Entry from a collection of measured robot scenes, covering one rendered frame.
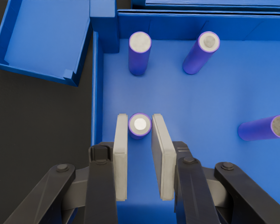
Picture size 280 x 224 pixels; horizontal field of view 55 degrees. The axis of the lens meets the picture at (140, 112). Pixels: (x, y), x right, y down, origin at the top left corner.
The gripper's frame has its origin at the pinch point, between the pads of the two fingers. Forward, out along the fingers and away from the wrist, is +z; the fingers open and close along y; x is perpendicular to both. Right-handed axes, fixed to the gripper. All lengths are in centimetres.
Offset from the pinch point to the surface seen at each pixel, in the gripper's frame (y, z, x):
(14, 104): -29, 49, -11
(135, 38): -0.4, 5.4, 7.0
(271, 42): 14.2, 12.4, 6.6
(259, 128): 9.9, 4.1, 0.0
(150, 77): 1.4, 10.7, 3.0
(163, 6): 4.3, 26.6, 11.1
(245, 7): 16.7, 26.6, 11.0
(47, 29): -22, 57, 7
